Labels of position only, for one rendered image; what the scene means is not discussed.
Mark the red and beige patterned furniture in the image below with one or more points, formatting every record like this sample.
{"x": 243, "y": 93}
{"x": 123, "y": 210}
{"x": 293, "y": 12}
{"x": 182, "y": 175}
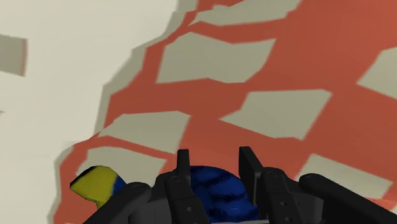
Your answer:
{"x": 310, "y": 62}

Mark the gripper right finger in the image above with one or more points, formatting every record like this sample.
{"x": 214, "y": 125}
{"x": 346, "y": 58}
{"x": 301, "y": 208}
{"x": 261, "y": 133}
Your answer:
{"x": 276, "y": 192}

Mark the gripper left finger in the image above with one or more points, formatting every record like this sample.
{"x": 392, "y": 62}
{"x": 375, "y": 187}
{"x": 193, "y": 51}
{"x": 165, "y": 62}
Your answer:
{"x": 181, "y": 192}

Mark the blue and yellow toy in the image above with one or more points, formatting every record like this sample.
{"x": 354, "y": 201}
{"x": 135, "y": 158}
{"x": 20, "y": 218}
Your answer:
{"x": 223, "y": 192}

